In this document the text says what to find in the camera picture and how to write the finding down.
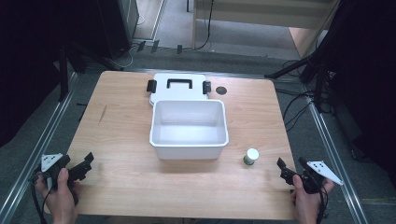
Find black stand leg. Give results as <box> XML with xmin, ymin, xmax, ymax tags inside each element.
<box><xmin>263</xmin><ymin>54</ymin><xmax>316</xmax><ymax>79</ymax></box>

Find white floor cable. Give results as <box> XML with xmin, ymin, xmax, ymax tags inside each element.
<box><xmin>106</xmin><ymin>43</ymin><xmax>139</xmax><ymax>71</ymax></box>

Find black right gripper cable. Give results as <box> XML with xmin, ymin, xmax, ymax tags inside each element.
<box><xmin>316</xmin><ymin>186</ymin><xmax>331</xmax><ymax>224</ymax></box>

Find black stand post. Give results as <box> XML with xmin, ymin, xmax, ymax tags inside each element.
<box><xmin>57</xmin><ymin>43</ymin><xmax>71</xmax><ymax>103</ymax></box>

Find light wooden cabinet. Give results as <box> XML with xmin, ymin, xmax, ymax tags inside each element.
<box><xmin>191</xmin><ymin>0</ymin><xmax>341</xmax><ymax>60</ymax></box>

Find person's left hand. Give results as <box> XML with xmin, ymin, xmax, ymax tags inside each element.
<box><xmin>34</xmin><ymin>167</ymin><xmax>82</xmax><ymax>224</ymax></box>

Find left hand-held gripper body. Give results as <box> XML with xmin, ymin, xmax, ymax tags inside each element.
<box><xmin>28</xmin><ymin>152</ymin><xmax>72</xmax><ymax>190</ymax></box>

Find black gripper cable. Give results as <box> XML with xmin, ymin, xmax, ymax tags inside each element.
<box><xmin>316</xmin><ymin>186</ymin><xmax>331</xmax><ymax>224</ymax></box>
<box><xmin>30</xmin><ymin>178</ymin><xmax>52</xmax><ymax>224</ymax></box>

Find dark metal cabinet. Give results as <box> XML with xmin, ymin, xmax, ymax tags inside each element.
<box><xmin>96</xmin><ymin>0</ymin><xmax>140</xmax><ymax>60</ymax></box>

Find black hanging cable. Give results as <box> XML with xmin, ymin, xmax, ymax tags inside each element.
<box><xmin>195</xmin><ymin>0</ymin><xmax>217</xmax><ymax>51</ymax></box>

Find black floor cables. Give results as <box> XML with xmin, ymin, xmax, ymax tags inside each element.
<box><xmin>274</xmin><ymin>87</ymin><xmax>317</xmax><ymax>133</ymax></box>

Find white lid with black handle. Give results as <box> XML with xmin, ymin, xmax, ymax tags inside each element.
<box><xmin>146</xmin><ymin>73</ymin><xmax>213</xmax><ymax>107</ymax></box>

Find aluminium floor rail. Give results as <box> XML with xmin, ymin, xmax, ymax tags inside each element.
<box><xmin>307</xmin><ymin>101</ymin><xmax>371</xmax><ymax>224</ymax></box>
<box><xmin>0</xmin><ymin>70</ymin><xmax>79</xmax><ymax>224</ymax></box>

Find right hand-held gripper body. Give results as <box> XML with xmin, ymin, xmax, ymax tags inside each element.
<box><xmin>291</xmin><ymin>160</ymin><xmax>345</xmax><ymax>195</ymax></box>

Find white plastic storage box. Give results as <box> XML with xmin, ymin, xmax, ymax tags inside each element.
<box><xmin>148</xmin><ymin>99</ymin><xmax>230</xmax><ymax>161</ymax></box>

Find person's right hand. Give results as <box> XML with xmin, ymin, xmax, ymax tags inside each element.
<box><xmin>290</xmin><ymin>174</ymin><xmax>336</xmax><ymax>224</ymax></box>

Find dark curtain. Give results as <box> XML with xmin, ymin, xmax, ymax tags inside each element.
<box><xmin>307</xmin><ymin>0</ymin><xmax>396</xmax><ymax>188</ymax></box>
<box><xmin>0</xmin><ymin>0</ymin><xmax>106</xmax><ymax>148</ymax></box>

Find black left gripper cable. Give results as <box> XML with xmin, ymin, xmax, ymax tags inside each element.
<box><xmin>30</xmin><ymin>178</ymin><xmax>52</xmax><ymax>224</ymax></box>

